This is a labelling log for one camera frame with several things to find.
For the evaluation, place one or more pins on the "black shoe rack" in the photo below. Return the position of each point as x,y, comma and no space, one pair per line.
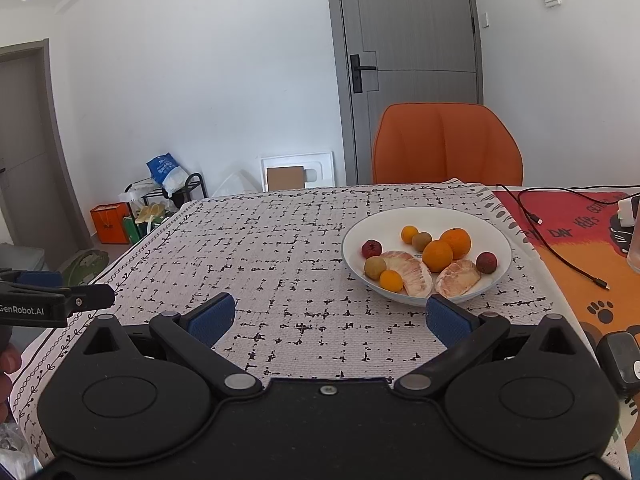
192,187

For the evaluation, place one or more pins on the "blue and white bag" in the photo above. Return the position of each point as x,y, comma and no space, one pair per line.
165,170

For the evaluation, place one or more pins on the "medium orange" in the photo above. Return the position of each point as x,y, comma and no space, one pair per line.
437,256

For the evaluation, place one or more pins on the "large pomelo segment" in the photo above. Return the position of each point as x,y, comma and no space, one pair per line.
410,270

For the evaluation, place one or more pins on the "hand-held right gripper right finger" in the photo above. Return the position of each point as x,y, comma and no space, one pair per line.
447,322

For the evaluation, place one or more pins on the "clear plastic cup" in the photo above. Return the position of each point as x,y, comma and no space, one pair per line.
635,250

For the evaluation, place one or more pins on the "white charger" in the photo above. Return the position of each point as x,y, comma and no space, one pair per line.
630,210

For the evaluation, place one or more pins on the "brown wooden door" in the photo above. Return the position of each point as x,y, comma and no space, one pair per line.
30,160

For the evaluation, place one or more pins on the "orange paper bag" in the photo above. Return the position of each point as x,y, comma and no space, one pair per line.
110,222

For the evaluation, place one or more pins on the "large orange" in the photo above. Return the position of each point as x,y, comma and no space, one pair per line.
456,242

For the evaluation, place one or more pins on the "orange printed mat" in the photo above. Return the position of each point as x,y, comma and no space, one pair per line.
565,240

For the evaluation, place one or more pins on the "green patterned bag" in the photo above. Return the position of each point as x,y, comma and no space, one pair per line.
85,265

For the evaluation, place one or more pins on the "clear plastic bag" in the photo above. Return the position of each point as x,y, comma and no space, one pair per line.
235,185

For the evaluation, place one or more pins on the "grey door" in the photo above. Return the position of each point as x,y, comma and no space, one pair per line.
410,60

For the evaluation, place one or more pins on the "crumpled clear plastic wrap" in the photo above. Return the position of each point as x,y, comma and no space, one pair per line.
12,447

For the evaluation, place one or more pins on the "person's left hand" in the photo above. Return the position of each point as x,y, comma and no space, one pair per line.
7,362

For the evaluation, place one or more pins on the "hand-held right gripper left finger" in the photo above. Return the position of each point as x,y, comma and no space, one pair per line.
212,320

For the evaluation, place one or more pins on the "brown kiwi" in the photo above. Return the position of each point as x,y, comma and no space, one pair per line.
374,266
422,241

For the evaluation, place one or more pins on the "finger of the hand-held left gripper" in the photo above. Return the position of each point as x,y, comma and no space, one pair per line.
87,296
35,278

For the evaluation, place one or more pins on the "small pomelo segment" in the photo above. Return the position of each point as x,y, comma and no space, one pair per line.
457,279

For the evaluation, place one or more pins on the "black power adapter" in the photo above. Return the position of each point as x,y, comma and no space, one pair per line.
620,362

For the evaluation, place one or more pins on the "orange chair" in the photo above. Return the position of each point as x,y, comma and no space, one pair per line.
445,145

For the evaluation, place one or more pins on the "red lychee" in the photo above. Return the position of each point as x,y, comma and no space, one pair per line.
486,262
371,247

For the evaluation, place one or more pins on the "small orange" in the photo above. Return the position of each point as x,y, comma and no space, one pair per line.
391,281
409,234

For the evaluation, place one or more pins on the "white plate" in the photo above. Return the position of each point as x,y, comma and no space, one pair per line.
360,240

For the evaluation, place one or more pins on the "yellow slippers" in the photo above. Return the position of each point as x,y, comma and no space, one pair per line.
150,212

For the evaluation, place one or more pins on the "black patterned white tablecloth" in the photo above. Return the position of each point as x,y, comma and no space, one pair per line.
260,260

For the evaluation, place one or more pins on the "green paper bag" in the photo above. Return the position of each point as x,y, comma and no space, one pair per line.
132,230

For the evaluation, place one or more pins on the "white foam box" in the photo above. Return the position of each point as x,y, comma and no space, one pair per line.
320,165

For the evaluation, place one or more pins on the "brown cardboard sheet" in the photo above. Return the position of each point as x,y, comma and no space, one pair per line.
285,178

